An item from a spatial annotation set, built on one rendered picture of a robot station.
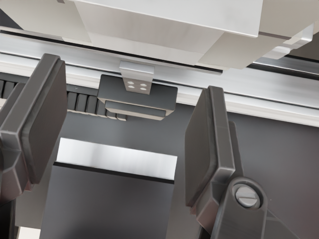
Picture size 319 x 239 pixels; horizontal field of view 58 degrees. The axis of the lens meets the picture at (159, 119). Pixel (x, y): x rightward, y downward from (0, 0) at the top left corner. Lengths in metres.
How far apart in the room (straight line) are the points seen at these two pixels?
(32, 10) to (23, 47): 0.33
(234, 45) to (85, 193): 0.16
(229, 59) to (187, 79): 0.28
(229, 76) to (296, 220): 0.49
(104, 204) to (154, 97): 0.23
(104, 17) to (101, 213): 0.15
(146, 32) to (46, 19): 0.07
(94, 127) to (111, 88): 0.33
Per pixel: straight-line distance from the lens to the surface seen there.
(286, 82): 0.55
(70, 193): 0.25
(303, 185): 0.88
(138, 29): 0.19
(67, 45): 0.28
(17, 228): 1.12
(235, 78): 0.52
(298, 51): 0.91
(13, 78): 0.69
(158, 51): 0.23
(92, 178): 0.24
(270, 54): 0.30
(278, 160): 0.84
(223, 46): 0.20
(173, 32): 0.19
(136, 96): 0.44
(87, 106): 0.63
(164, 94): 0.44
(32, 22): 0.24
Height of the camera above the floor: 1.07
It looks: 4 degrees down
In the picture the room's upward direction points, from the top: 171 degrees counter-clockwise
